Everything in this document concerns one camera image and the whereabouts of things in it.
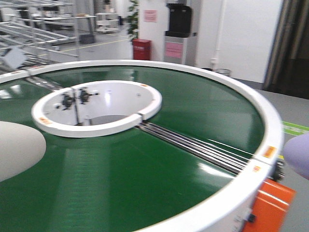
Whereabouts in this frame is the cream plastic cup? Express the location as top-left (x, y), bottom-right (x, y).
top-left (0, 121), bottom-right (46, 182)

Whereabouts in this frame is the lavender plastic cup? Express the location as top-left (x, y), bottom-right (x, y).
top-left (282, 133), bottom-right (309, 180)

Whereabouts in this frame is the green circular conveyor belt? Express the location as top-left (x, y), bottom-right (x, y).
top-left (0, 66), bottom-right (265, 232)

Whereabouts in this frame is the steel conveyor rollers right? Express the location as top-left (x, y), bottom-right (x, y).
top-left (137, 122), bottom-right (250, 174)

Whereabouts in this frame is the white outer conveyor rim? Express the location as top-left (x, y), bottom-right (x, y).
top-left (0, 60), bottom-right (284, 232)

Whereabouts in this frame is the red fire extinguisher box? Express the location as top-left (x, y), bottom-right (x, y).
top-left (132, 39), bottom-right (151, 60)

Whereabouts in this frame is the black and grey water dispenser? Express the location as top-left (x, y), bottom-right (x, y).
top-left (164, 0), bottom-right (193, 64)

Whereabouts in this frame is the green potted plant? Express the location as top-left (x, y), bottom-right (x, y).
top-left (127, 0), bottom-right (139, 41)

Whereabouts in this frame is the black crate on floor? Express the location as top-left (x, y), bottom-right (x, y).
top-left (79, 34), bottom-right (95, 44)

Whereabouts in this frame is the white trolley cart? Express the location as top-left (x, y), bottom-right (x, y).
top-left (96, 13), bottom-right (119, 33)

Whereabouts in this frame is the metal roller rack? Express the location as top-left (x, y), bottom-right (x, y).
top-left (0, 0), bottom-right (80, 71)

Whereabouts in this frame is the orange motor housing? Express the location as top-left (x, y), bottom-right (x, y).
top-left (243, 179), bottom-right (296, 232)

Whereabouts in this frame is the white control box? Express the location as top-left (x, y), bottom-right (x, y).
top-left (0, 46), bottom-right (27, 69)

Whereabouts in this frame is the white inner conveyor ring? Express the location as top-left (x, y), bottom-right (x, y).
top-left (31, 80), bottom-right (163, 138)

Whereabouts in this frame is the wire mesh waste bin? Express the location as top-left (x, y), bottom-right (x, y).
top-left (215, 68), bottom-right (231, 77)

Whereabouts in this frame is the pink wall notice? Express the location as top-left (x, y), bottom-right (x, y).
top-left (143, 10), bottom-right (157, 23)

